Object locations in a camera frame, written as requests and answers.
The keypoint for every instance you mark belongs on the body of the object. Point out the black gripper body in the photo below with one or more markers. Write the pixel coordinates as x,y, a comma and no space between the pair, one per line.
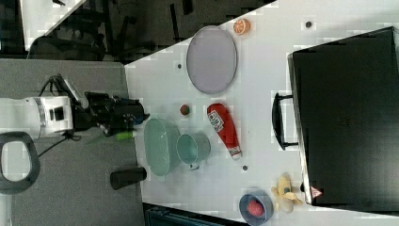
112,114

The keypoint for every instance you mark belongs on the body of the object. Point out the black cylinder post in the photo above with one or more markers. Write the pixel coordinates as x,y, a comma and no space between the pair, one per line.
122,178

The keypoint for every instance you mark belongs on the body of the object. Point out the red fruit in bowl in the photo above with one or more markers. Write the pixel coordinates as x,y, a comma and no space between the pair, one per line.
255,208

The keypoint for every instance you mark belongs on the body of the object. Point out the red ketchup bottle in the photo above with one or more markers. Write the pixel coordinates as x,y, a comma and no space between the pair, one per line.
220,118

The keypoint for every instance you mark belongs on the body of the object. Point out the orange half slice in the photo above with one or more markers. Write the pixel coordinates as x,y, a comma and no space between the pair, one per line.
241,26

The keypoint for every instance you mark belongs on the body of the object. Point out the green oval strainer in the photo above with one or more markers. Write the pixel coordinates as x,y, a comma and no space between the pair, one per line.
160,138

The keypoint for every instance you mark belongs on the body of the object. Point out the teal metal cup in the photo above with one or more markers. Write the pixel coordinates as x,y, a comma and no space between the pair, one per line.
192,149

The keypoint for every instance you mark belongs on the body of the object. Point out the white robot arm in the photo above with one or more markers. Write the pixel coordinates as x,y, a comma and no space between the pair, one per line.
24,121

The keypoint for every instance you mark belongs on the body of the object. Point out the grey round plate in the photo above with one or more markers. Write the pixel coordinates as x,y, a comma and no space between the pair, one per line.
211,60

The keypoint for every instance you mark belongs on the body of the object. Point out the red strawberry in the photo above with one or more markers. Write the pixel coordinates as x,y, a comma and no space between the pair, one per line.
185,110

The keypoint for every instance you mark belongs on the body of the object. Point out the black toaster oven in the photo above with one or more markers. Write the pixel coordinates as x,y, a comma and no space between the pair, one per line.
346,104

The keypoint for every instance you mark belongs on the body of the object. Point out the peeled banana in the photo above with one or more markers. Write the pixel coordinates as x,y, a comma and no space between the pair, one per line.
285,198

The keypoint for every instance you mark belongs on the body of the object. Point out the blue bowl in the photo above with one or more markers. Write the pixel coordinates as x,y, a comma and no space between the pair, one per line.
261,197

